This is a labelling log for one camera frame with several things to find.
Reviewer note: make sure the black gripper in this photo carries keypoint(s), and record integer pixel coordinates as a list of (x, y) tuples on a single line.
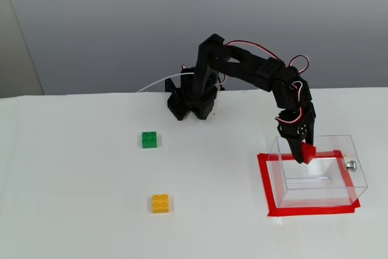
[(291, 134)]

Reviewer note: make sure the red lego brick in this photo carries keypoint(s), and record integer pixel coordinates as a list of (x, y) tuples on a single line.
[(308, 153)]

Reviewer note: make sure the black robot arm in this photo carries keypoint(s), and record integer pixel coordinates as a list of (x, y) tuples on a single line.
[(242, 69)]

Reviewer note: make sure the transparent plastic box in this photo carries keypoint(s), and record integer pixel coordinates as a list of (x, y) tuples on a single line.
[(321, 180)]

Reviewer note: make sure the metal box lock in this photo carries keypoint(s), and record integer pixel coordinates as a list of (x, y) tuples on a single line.
[(351, 165)]

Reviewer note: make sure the green lego brick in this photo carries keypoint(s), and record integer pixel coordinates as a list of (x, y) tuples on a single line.
[(149, 139)]

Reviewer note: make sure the yellow lego brick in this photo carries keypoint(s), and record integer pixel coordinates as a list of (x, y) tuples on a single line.
[(160, 203)]

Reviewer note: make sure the black table clamp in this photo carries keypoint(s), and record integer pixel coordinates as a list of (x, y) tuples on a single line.
[(175, 102)]

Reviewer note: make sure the red tape frame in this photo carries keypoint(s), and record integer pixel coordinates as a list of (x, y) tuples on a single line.
[(303, 210)]

